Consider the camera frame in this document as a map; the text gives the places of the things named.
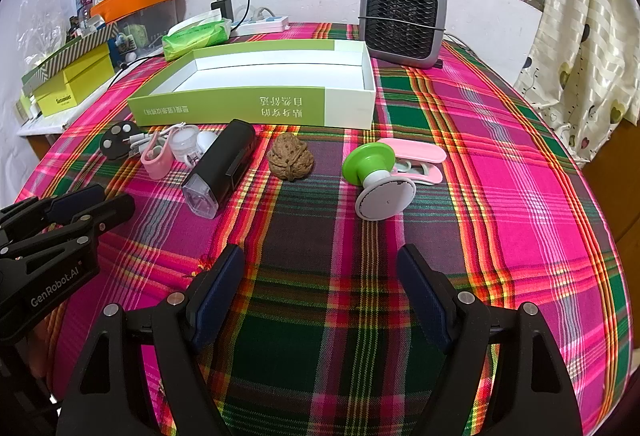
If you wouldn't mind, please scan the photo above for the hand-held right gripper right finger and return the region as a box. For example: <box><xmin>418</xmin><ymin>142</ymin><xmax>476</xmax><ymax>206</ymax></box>
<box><xmin>397</xmin><ymin>243</ymin><xmax>583</xmax><ymax>436</ymax></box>

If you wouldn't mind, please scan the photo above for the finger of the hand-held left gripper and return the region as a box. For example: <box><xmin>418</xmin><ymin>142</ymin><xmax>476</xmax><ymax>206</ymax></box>
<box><xmin>0</xmin><ymin>193</ymin><xmax>137</xmax><ymax>262</ymax></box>
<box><xmin>0</xmin><ymin>186</ymin><xmax>106</xmax><ymax>229</ymax></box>

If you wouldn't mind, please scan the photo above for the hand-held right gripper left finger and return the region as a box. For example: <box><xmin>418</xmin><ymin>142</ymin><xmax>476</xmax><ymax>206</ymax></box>
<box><xmin>56</xmin><ymin>243</ymin><xmax>246</xmax><ymax>436</ymax></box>

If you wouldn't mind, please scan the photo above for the small pink holder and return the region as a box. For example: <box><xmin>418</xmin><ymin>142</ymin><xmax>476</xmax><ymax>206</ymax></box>
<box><xmin>141</xmin><ymin>132</ymin><xmax>173</xmax><ymax>180</ymax></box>

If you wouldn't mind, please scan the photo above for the black disc with white cord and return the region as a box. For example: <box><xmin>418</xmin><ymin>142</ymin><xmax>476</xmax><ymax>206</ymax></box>
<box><xmin>100</xmin><ymin>122</ymin><xmax>153</xmax><ymax>160</ymax></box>

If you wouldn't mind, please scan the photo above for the white round container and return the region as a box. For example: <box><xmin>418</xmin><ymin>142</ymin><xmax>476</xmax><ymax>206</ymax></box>
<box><xmin>168</xmin><ymin>126</ymin><xmax>201</xmax><ymax>162</ymax></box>

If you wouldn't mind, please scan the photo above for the green and white round gadget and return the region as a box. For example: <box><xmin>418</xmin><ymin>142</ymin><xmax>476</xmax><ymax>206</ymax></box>
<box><xmin>342</xmin><ymin>142</ymin><xmax>417</xmax><ymax>220</ymax></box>

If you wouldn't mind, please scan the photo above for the black bike light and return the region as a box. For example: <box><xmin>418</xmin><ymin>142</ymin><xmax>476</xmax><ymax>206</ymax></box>
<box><xmin>181</xmin><ymin>119</ymin><xmax>257</xmax><ymax>219</ymax></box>

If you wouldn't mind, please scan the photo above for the pink and white clip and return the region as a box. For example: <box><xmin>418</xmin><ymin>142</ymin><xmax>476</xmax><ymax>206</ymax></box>
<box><xmin>378</xmin><ymin>139</ymin><xmax>447</xmax><ymax>187</ymax></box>

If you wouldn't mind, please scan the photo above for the brown walnut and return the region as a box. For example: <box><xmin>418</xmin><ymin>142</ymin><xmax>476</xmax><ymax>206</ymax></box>
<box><xmin>266</xmin><ymin>132</ymin><xmax>316</xmax><ymax>182</ymax></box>

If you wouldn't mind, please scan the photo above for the green and white cardboard box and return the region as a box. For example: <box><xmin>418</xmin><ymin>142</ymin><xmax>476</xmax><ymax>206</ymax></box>
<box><xmin>127</xmin><ymin>39</ymin><xmax>377</xmax><ymax>130</ymax></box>

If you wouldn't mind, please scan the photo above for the pink green plaid tablecloth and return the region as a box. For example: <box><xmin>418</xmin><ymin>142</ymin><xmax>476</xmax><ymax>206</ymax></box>
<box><xmin>15</xmin><ymin>21</ymin><xmax>631</xmax><ymax>436</ymax></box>

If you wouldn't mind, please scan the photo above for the yellow-green cardboard box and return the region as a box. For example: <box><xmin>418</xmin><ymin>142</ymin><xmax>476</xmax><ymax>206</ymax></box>
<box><xmin>35</xmin><ymin>51</ymin><xmax>117</xmax><ymax>118</ymax></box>

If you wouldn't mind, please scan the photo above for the striped green white box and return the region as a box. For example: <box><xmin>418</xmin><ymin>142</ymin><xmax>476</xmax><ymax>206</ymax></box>
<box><xmin>21</xmin><ymin>22</ymin><xmax>121</xmax><ymax>92</ymax></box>

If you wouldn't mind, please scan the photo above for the small blue white box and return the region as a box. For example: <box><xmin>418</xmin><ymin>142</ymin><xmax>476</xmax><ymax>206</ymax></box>
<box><xmin>111</xmin><ymin>33</ymin><xmax>136</xmax><ymax>59</ymax></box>

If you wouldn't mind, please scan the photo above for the clear plastic bag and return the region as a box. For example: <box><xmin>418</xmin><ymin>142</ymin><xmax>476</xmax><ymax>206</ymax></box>
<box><xmin>17</xmin><ymin>0</ymin><xmax>76</xmax><ymax>62</ymax></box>

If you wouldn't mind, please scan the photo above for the green tissue pack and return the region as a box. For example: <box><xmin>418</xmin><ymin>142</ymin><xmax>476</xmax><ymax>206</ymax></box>
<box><xmin>161</xmin><ymin>13</ymin><xmax>233</xmax><ymax>62</ymax></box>

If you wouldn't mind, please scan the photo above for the clear plastic container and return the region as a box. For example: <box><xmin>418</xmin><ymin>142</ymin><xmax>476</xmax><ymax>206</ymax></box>
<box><xmin>102</xmin><ymin>0</ymin><xmax>178</xmax><ymax>59</ymax></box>

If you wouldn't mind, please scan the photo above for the wooden cabinet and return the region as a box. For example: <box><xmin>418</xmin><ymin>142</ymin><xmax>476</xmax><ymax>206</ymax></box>
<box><xmin>582</xmin><ymin>113</ymin><xmax>640</xmax><ymax>247</ymax></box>

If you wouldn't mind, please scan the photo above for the white power strip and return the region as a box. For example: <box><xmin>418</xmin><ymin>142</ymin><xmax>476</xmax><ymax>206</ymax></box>
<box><xmin>231</xmin><ymin>13</ymin><xmax>291</xmax><ymax>36</ymax></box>

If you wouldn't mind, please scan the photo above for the grey space heater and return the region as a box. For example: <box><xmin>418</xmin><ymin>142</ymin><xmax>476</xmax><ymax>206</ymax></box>
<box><xmin>359</xmin><ymin>0</ymin><xmax>448</xmax><ymax>69</ymax></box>

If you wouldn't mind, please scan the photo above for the cream patterned curtain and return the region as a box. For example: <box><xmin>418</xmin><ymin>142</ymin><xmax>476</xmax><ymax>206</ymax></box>
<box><xmin>515</xmin><ymin>0</ymin><xmax>640</xmax><ymax>167</ymax></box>

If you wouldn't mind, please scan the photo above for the black power adapter with cable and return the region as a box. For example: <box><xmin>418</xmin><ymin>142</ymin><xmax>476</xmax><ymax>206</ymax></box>
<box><xmin>211</xmin><ymin>0</ymin><xmax>252</xmax><ymax>24</ymax></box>

